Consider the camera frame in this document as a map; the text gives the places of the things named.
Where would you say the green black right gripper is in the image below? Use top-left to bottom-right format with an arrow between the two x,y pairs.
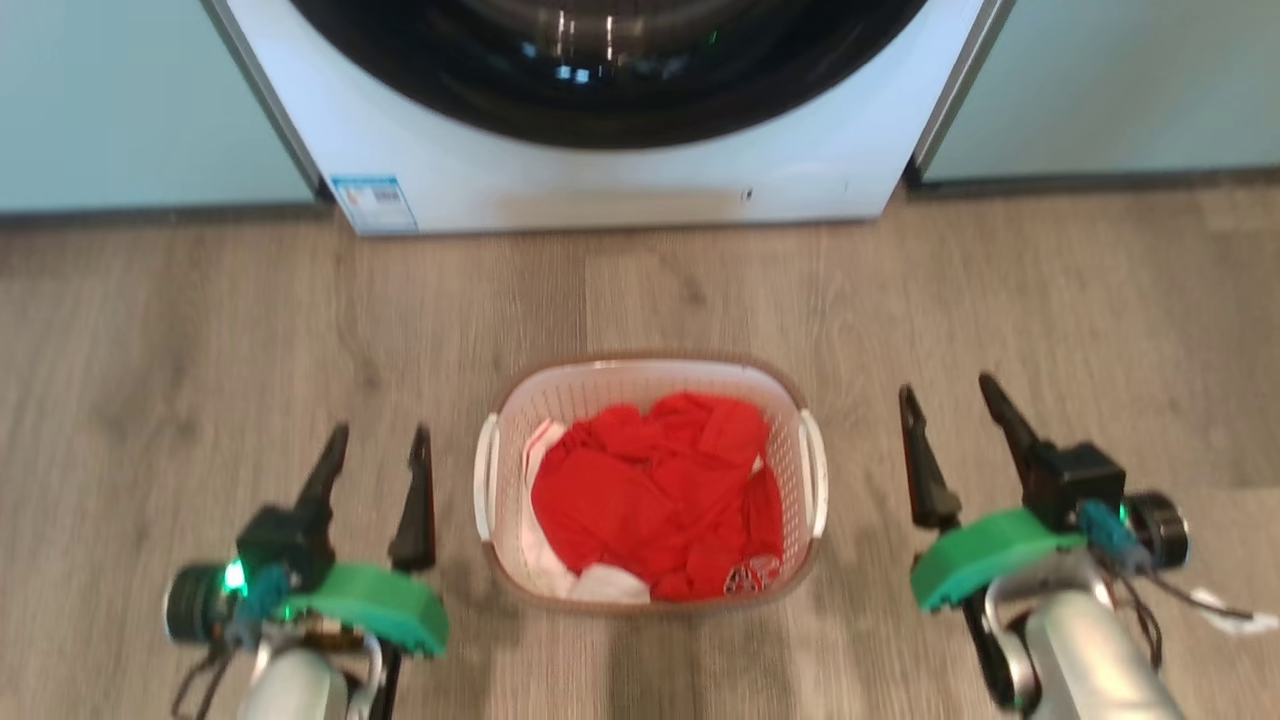
897,372 -> 1192,614

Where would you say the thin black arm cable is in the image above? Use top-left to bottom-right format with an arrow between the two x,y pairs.
1095,560 -> 1257,673
168,640 -> 243,720

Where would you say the blue white energy label sticker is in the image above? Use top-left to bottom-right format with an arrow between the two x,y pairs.
329,174 -> 420,236

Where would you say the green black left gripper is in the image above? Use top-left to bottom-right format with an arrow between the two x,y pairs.
164,423 -> 450,659

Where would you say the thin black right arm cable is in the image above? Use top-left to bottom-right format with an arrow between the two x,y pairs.
1095,560 -> 1257,673

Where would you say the black round washer door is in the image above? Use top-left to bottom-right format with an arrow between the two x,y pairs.
288,0 -> 931,152

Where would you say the white garment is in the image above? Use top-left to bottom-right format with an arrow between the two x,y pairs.
519,417 -> 653,605

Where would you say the white front-load washing machine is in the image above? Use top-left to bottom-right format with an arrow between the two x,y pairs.
200,0 -> 1017,239

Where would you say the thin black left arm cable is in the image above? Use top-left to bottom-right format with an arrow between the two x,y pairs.
168,640 -> 243,720

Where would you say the red garment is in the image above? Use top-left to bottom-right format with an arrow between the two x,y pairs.
529,391 -> 787,603

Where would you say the beige perforated plastic laundry basket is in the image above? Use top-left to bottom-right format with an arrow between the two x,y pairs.
472,350 -> 830,614

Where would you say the white cable tag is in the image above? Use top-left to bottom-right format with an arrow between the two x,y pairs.
1188,587 -> 1280,637

